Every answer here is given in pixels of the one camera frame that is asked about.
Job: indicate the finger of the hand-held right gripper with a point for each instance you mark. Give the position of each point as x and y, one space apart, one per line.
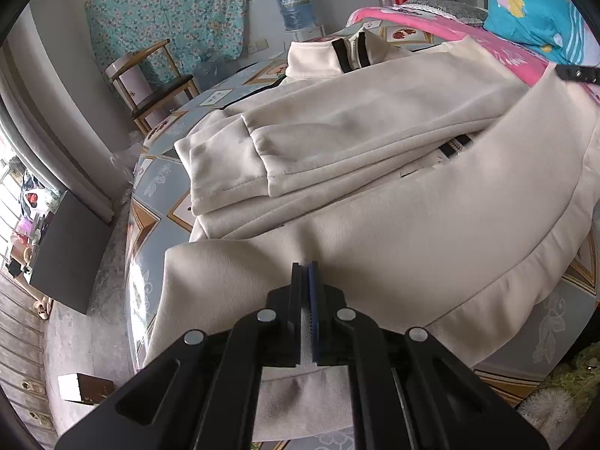
579 74

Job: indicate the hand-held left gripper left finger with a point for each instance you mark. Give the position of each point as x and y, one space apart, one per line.
294 318

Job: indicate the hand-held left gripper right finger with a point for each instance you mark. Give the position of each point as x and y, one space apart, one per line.
315 318

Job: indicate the cream zip jacket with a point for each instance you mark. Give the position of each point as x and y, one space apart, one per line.
375 225

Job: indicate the pink printed blanket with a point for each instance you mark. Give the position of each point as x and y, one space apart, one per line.
506 56

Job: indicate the teal printed pillow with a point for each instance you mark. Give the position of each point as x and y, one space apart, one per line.
525 14

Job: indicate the grey lace cloth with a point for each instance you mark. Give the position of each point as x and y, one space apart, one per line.
454 9

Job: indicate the patterned tablecloth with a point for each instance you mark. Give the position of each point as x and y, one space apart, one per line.
154 183

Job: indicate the brown wooden box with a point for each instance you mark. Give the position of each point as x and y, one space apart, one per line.
93 389

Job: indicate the black cabinet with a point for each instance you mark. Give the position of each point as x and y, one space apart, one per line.
70 253

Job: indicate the clear plastic bag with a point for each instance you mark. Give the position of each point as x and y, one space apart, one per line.
124 154
213 68

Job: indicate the pair of slippers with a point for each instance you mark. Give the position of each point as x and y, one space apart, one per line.
41 308

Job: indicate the green fluffy rug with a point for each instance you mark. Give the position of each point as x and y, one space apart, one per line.
567 393

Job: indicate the wooden chair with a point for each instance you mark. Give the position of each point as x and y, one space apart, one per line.
164 89

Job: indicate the white water dispenser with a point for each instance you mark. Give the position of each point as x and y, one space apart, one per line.
309 33

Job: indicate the grey curtain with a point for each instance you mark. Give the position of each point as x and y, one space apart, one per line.
70 150

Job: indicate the white red plastic bag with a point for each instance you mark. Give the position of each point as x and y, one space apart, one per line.
33 197

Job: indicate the blue water jug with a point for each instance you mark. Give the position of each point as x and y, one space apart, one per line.
293 7

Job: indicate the metal window grille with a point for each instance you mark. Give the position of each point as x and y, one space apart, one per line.
9 225

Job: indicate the teal floral hanging cloth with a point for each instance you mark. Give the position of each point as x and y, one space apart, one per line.
164 14

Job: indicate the wall socket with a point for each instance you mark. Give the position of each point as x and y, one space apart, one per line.
258 46

